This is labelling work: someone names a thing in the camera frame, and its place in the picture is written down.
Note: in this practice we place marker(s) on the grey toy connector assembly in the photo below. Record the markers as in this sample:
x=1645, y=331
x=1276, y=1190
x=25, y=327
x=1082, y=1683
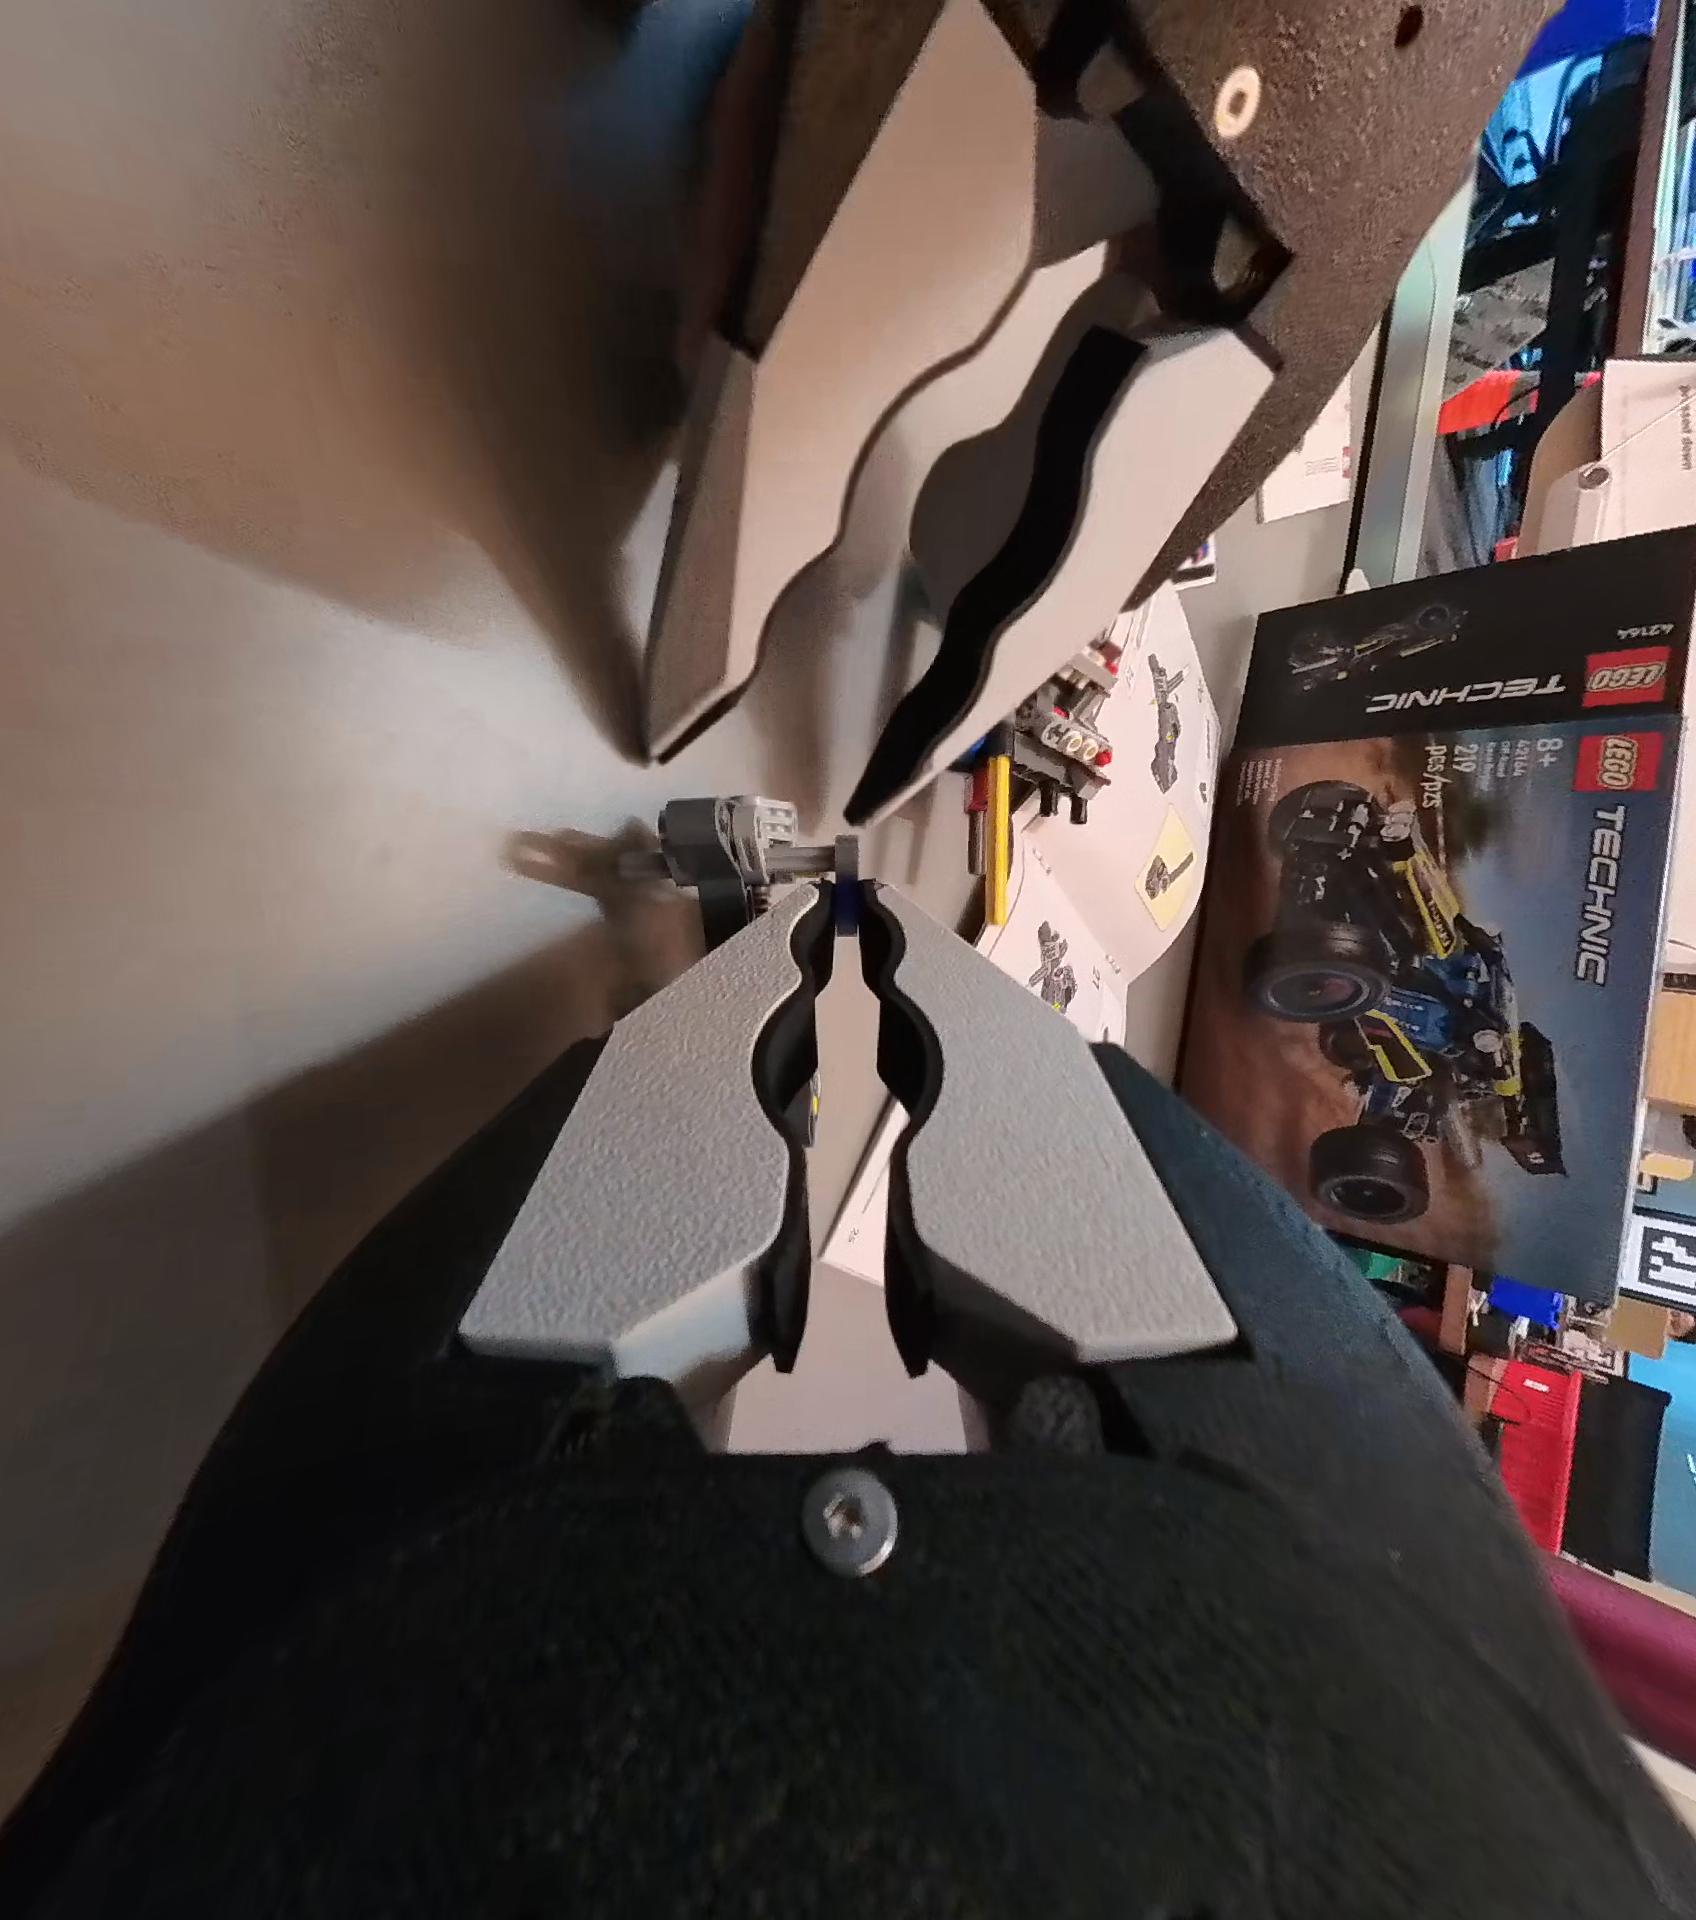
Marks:
x=728, y=833

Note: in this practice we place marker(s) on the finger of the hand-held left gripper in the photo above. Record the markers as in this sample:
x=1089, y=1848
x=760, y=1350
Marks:
x=879, y=225
x=1179, y=404

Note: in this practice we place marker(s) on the toy car chassis assembly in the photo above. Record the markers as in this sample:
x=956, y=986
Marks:
x=1073, y=734

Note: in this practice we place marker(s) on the red storage bin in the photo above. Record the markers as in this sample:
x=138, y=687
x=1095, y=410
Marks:
x=1523, y=1440

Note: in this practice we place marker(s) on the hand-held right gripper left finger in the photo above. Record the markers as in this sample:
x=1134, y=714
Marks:
x=638, y=1201

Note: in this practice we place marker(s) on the open instruction booklet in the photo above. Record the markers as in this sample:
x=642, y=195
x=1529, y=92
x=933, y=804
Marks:
x=1073, y=914

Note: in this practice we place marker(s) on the maroon rolled mat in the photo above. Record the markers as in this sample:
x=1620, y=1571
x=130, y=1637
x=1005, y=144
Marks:
x=1643, y=1665

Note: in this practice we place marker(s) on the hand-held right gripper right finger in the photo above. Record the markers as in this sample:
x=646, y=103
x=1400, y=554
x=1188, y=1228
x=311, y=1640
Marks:
x=1059, y=1201

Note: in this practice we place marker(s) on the toy set box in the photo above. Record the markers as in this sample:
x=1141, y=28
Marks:
x=1463, y=930

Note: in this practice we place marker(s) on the printed paper sheet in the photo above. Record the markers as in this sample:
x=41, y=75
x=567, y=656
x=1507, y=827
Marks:
x=1689, y=600

